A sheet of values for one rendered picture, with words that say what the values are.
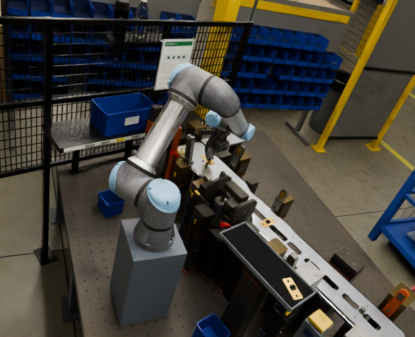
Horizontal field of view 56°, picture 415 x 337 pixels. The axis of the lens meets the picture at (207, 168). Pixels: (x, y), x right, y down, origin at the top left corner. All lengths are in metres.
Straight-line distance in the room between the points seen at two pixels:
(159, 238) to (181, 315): 0.49
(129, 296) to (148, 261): 0.19
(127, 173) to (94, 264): 0.64
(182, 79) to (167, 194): 0.40
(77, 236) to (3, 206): 1.25
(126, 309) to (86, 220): 0.61
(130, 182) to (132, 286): 0.39
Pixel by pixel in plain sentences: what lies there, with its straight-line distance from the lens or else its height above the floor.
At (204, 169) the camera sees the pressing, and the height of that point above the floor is 1.00.
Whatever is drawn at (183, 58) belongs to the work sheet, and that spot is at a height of 1.34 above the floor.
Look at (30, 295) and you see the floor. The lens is 2.65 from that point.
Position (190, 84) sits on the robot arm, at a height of 1.61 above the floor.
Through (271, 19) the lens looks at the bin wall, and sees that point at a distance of 3.97.
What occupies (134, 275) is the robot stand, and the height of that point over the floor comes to 1.02.
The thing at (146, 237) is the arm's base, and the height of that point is 1.15.
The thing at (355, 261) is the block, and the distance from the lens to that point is 1.88.
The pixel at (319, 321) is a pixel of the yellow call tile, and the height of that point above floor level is 1.16.
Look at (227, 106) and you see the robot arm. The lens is 1.38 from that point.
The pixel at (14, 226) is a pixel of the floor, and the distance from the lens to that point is 3.02.
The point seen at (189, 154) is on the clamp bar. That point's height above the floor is 1.12.
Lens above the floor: 2.17
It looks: 35 degrees down
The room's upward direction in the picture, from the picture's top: 17 degrees clockwise
